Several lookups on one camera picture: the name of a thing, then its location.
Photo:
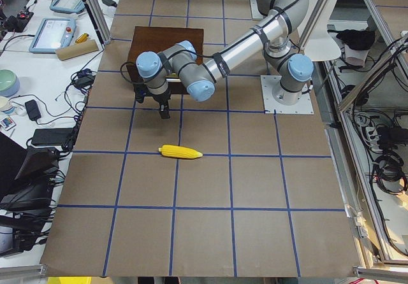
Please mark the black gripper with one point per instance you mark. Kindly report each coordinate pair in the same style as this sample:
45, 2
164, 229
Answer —
160, 99

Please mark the aluminium frame post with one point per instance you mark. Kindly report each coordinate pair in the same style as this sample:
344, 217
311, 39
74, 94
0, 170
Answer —
98, 21

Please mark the black cloth on chair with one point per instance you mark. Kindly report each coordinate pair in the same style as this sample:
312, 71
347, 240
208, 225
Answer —
357, 40

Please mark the green round bowl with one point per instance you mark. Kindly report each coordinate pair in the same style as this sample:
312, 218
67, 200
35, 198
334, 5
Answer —
9, 83

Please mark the white mug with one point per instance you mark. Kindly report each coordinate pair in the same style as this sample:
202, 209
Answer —
6, 106

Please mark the cardboard tube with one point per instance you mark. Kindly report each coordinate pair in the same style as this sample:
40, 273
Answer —
76, 50

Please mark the white chair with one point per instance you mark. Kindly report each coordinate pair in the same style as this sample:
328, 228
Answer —
320, 46

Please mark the wooden drawer with white handle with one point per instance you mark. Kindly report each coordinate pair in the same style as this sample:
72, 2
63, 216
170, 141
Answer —
173, 79

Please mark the yellow tool on desk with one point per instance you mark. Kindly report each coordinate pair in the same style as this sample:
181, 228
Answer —
82, 38

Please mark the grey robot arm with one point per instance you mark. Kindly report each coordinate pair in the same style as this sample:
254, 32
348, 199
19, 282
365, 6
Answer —
270, 36

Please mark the blue teach pendant far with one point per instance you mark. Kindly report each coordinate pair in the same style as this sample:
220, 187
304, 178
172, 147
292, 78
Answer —
67, 6

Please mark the dark wooden drawer cabinet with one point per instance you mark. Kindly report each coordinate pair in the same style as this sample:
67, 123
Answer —
159, 42

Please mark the blue teach pendant near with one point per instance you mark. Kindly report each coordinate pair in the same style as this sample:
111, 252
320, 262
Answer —
53, 34

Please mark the black flat power brick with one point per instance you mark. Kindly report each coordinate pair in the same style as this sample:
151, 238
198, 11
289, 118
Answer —
50, 136

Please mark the yellow corn cob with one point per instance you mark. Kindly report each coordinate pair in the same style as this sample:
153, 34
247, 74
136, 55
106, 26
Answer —
179, 152

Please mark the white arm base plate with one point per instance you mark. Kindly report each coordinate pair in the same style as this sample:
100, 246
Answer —
278, 101

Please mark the colourful remote control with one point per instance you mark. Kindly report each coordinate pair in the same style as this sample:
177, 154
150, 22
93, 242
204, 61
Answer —
7, 123

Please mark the black power adapter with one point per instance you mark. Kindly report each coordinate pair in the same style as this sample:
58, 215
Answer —
32, 110

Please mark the blue teach pendant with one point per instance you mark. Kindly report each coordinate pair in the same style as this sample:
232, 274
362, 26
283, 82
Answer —
67, 6
53, 34

